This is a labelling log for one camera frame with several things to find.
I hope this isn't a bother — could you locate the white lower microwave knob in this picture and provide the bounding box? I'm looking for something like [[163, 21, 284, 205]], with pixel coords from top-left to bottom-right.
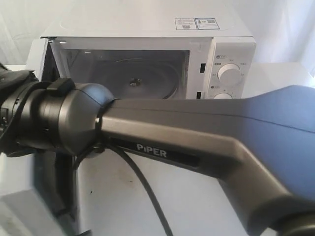
[[214, 93, 233, 99]]

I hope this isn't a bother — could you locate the black cable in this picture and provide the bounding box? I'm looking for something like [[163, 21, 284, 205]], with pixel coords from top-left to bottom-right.
[[73, 137, 174, 236]]

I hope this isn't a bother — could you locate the glass microwave turntable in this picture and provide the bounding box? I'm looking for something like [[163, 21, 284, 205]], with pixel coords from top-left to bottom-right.
[[91, 59, 180, 99]]

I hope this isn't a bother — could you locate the white microwave knob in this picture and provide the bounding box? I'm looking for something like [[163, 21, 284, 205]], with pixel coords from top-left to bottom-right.
[[218, 63, 242, 84], [214, 93, 233, 99]]

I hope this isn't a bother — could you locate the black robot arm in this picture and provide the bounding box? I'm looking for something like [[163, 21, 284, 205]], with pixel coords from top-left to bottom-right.
[[0, 66, 315, 236]]

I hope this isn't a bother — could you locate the white microwave oven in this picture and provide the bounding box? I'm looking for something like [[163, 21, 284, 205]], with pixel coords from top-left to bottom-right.
[[39, 17, 256, 99]]

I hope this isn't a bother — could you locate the white upper microwave knob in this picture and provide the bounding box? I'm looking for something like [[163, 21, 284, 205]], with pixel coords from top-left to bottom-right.
[[218, 63, 242, 84]]

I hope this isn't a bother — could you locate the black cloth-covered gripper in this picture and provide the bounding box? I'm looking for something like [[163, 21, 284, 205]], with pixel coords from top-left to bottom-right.
[[0, 64, 39, 157]]

